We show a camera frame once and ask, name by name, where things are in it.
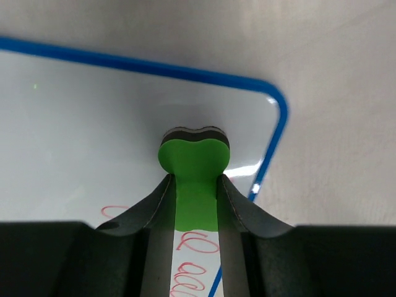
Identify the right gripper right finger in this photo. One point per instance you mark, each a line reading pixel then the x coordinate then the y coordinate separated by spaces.
pixel 263 256

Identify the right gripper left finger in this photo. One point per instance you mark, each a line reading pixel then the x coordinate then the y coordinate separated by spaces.
pixel 130 255

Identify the green bone-shaped eraser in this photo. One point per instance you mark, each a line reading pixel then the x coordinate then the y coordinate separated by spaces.
pixel 196 158

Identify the blue framed whiteboard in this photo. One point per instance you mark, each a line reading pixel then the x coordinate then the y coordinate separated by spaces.
pixel 81 131

